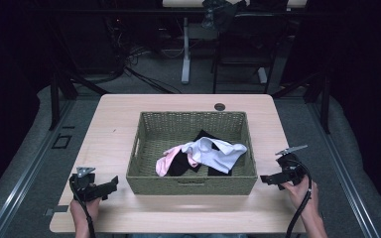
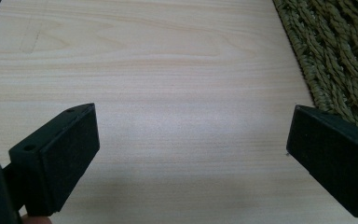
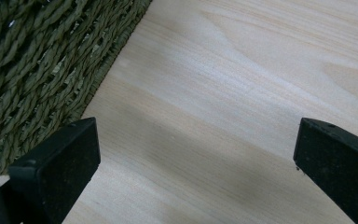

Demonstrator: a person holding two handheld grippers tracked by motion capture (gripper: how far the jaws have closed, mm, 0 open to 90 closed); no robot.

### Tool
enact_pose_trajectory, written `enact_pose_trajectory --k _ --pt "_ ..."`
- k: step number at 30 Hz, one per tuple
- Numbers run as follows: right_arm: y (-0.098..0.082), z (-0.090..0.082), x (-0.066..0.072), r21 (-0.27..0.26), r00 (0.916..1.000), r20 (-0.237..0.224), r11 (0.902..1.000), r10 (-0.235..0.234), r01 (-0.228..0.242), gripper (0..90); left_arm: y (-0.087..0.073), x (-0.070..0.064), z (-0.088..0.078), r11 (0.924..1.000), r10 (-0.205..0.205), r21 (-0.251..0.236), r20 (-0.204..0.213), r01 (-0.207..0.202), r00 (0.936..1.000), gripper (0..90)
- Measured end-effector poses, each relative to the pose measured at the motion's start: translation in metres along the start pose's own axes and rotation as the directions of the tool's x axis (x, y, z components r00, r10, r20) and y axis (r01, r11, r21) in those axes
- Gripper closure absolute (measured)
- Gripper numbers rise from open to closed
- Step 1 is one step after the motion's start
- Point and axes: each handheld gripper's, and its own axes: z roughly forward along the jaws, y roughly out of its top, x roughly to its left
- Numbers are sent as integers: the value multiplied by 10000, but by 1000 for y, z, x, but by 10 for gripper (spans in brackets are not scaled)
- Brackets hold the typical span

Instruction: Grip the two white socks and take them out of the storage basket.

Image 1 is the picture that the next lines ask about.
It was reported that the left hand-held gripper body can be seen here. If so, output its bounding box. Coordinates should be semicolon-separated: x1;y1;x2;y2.
68;166;97;203

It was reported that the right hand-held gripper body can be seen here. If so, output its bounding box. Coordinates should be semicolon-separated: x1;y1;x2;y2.
275;144;310;186

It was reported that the person's right hand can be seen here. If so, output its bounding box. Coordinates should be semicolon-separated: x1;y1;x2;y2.
281;174;319;216

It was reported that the person's left hand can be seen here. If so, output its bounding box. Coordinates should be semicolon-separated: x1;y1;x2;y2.
69;196;102;222

